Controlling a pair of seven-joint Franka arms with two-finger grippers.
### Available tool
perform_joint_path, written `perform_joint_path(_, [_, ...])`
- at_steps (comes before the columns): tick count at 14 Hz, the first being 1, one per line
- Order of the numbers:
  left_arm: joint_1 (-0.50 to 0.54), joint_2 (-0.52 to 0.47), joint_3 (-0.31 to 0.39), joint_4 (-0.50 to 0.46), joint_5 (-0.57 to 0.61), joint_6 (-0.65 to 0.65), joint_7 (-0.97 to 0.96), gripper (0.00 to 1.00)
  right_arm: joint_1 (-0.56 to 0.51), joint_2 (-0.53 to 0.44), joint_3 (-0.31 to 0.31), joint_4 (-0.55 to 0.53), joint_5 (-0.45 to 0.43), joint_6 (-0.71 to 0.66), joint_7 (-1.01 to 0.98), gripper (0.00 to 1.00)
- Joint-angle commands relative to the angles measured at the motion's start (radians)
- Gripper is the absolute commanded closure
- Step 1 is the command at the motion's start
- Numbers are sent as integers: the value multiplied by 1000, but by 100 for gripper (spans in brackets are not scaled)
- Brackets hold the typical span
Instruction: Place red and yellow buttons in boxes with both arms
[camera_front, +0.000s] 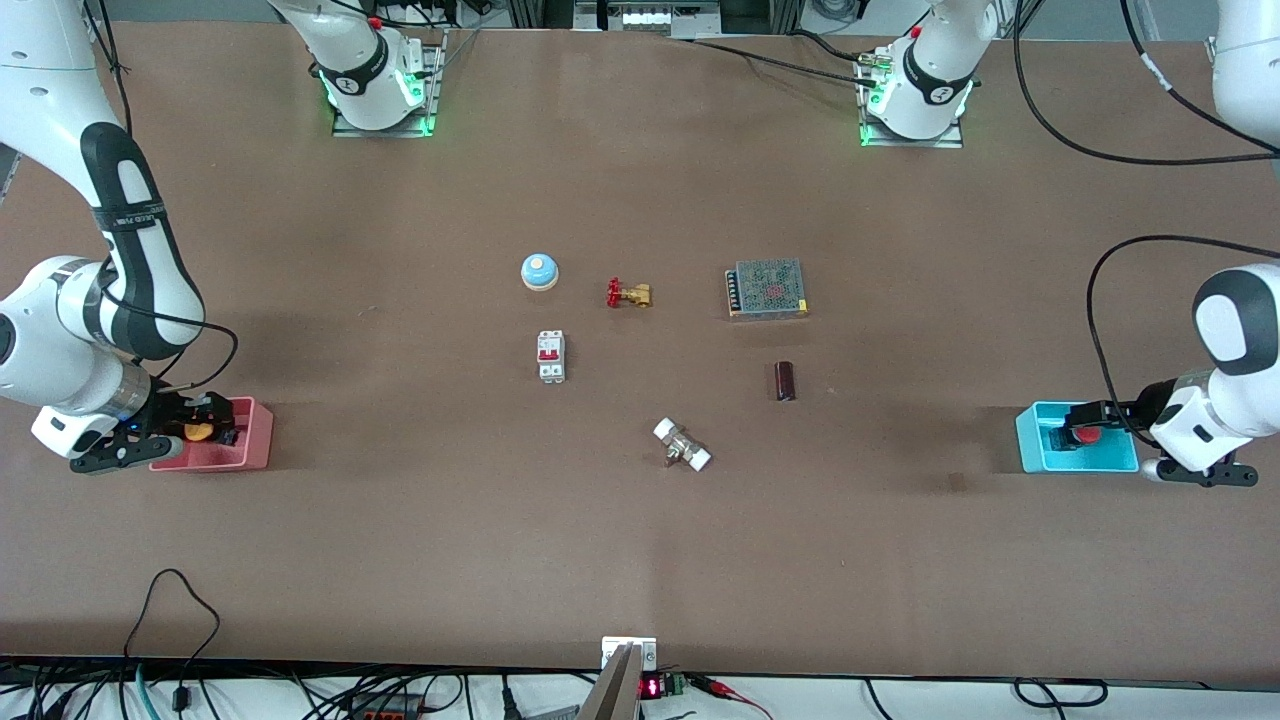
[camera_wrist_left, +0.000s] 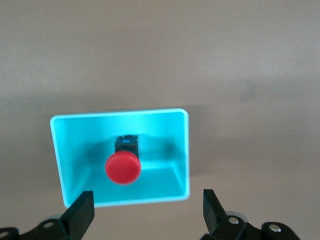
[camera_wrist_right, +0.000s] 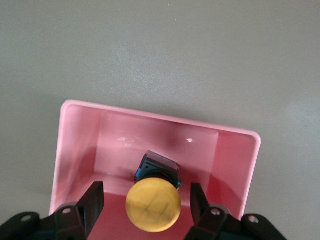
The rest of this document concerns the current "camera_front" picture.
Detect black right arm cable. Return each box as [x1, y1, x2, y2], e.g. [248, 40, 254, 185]
[85, 0, 240, 393]

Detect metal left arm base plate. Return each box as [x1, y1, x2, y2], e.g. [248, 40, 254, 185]
[858, 50, 966, 150]

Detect black cable with white tag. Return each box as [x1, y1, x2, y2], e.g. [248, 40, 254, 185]
[1120, 0, 1280, 153]

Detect grey control box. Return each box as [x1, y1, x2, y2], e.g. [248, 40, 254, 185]
[573, 0, 723, 39]

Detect grey metal bar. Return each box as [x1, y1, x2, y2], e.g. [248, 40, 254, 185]
[577, 644, 642, 720]

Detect cyan plastic box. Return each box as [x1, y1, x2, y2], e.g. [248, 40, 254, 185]
[1015, 401, 1141, 474]

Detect metal fitting white end caps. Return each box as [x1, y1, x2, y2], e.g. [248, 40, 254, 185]
[653, 417, 713, 473]

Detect black looped table cable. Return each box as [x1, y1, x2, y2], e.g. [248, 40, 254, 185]
[122, 569, 222, 713]

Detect metal mesh power supply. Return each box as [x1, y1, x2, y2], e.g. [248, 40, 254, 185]
[726, 258, 809, 320]

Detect pink plastic box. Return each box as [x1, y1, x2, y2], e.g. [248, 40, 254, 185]
[149, 397, 274, 472]

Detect black coiled cable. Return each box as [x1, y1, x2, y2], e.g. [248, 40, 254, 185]
[1013, 678, 1109, 709]

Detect red clip lead wire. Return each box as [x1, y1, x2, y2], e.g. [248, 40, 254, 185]
[688, 676, 773, 720]

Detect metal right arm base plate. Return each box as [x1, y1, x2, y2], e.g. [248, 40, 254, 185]
[331, 28, 447, 139]

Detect white metal table bracket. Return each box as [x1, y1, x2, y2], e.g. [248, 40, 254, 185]
[601, 636, 659, 673]

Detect long black hanging cable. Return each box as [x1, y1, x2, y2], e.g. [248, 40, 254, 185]
[1013, 0, 1280, 167]

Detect black left gripper cable loop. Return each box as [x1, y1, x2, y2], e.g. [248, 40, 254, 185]
[1086, 235, 1280, 446]

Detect black cable to arm base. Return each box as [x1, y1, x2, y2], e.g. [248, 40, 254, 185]
[690, 30, 891, 89]

